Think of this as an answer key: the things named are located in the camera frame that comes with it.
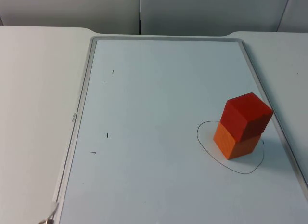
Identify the orange cube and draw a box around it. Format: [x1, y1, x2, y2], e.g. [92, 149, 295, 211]
[213, 122, 263, 161]

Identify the red cube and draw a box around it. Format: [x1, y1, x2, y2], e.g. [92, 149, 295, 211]
[220, 92, 274, 142]

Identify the grey-framed whiteboard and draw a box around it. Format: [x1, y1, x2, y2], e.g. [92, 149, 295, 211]
[52, 35, 308, 224]

